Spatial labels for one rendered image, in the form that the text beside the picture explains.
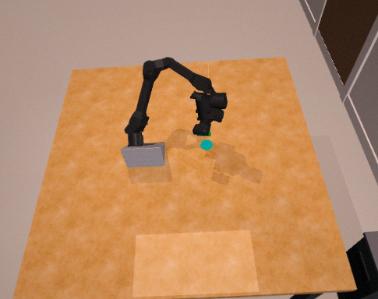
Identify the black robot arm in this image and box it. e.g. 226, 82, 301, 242
124, 57, 228, 147

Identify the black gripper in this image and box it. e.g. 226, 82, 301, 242
193, 106, 212, 135

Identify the cyan circle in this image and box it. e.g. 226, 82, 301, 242
200, 140, 213, 150

